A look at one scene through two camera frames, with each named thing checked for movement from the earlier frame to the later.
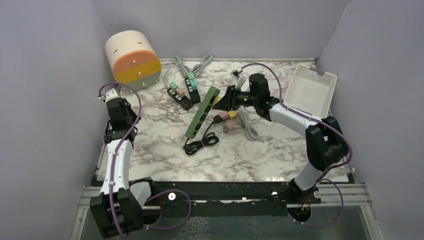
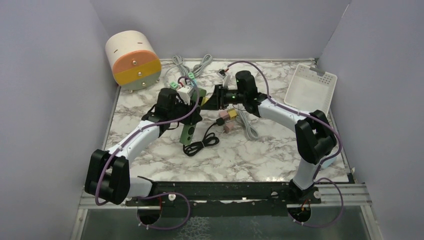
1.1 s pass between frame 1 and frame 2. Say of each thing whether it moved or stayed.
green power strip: moved
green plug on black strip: stayed
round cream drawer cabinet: stayed
